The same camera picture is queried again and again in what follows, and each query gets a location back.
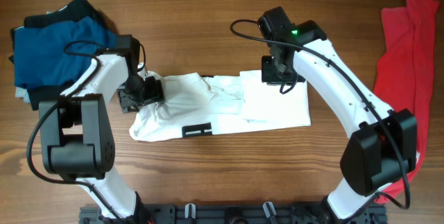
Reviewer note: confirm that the red t-shirt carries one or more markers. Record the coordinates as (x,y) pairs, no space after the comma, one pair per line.
(405,73)

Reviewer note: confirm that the blue folded shirt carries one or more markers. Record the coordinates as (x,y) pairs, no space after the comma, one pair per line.
(39,57)

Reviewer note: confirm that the white t-shirt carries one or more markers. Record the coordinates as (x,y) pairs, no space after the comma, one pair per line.
(195,105)

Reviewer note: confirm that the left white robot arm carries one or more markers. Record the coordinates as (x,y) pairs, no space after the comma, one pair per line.
(77,143)

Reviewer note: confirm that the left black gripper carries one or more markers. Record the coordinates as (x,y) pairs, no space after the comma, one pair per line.
(153,93)

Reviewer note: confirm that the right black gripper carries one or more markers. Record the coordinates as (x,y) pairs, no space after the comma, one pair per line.
(270,79)

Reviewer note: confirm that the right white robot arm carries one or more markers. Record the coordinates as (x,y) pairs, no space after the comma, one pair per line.
(382,141)

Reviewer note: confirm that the black folded shirt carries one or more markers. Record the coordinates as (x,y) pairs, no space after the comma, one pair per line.
(73,11)

